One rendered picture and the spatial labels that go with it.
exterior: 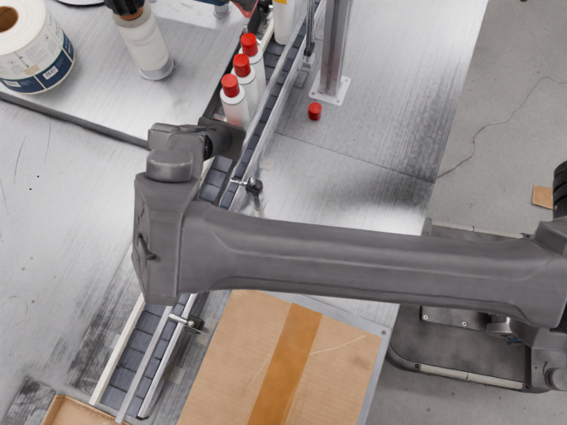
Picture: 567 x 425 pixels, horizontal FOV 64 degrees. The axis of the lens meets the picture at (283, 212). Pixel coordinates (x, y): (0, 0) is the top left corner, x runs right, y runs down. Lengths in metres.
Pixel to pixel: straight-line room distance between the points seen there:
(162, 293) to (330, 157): 0.82
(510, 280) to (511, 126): 1.95
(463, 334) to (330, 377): 1.03
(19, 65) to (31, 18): 0.11
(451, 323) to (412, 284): 1.30
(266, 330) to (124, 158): 0.64
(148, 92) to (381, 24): 0.65
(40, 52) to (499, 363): 1.60
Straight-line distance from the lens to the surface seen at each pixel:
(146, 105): 1.19
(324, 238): 0.35
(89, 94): 1.26
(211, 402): 0.72
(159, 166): 0.40
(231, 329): 0.72
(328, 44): 1.06
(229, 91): 0.93
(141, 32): 1.10
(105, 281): 1.10
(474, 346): 1.69
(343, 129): 1.16
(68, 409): 1.10
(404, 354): 1.63
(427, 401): 1.89
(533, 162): 2.28
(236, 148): 0.94
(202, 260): 0.34
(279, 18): 1.16
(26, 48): 1.21
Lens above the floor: 1.83
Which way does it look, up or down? 70 degrees down
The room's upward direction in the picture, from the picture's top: 5 degrees counter-clockwise
